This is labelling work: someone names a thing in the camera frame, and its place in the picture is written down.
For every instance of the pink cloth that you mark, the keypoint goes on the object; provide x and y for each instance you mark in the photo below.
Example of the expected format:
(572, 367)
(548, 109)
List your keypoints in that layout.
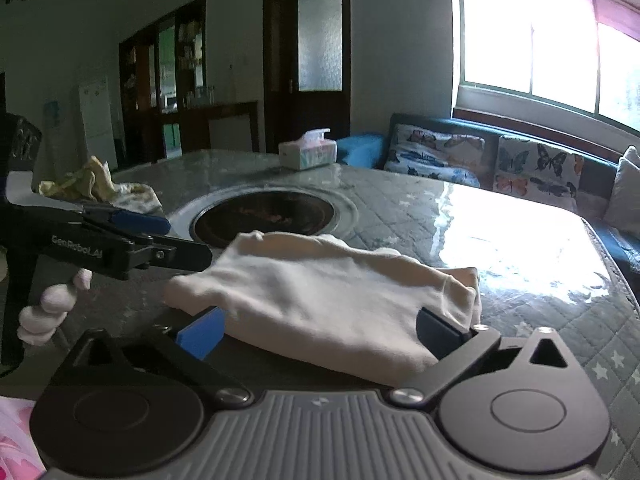
(15, 440)

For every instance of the window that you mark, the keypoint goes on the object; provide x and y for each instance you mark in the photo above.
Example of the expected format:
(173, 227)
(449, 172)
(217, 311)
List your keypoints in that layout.
(500, 35)

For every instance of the tissue box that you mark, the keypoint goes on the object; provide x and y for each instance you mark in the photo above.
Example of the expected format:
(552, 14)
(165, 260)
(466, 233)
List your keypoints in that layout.
(307, 152)

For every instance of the dark wooden glass door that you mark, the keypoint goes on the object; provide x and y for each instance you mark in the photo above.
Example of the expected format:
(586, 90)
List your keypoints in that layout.
(280, 60)

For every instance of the cream garment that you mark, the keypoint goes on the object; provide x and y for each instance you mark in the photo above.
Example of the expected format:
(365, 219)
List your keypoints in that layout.
(325, 300)

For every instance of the blue sofa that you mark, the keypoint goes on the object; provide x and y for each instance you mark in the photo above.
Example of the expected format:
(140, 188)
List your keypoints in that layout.
(360, 150)

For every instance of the dark wooden cabinet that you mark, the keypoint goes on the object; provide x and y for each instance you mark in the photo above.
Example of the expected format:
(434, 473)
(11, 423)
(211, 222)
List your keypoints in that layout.
(145, 85)

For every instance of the person's left hand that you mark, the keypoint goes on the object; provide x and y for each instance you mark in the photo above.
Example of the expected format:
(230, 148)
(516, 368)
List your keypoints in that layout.
(50, 305)

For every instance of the dark wooden sideboard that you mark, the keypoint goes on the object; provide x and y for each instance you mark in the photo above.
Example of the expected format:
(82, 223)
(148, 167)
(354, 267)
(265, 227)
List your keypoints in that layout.
(220, 127)

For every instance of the round built-in table hob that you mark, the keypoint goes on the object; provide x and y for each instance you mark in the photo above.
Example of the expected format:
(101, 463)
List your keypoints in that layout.
(260, 215)

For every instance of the white refrigerator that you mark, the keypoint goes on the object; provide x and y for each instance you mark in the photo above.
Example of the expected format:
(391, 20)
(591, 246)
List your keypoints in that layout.
(97, 120)

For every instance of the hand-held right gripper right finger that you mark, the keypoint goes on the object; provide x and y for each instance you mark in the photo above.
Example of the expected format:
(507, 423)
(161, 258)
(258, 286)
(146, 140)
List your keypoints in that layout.
(440, 332)

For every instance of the yellow patterned cloth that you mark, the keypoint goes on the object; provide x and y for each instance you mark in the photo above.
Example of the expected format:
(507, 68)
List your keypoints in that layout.
(100, 187)

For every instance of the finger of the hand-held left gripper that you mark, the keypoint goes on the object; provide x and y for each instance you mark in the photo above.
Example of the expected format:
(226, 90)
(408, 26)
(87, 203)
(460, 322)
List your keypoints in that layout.
(135, 221)
(175, 255)

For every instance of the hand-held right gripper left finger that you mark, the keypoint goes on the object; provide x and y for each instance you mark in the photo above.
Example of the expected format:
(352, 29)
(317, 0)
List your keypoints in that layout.
(202, 332)

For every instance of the grey pillow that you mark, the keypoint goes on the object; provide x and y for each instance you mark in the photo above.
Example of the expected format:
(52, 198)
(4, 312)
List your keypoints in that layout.
(625, 195)

